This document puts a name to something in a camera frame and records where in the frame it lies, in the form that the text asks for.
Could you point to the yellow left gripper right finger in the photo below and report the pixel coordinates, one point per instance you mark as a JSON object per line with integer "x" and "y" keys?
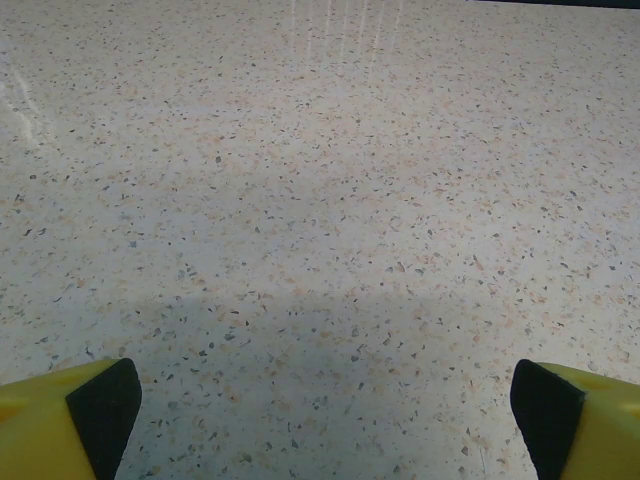
{"x": 600, "y": 435}

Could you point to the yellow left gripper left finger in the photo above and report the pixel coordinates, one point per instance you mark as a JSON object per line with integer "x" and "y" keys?
{"x": 40, "y": 430}

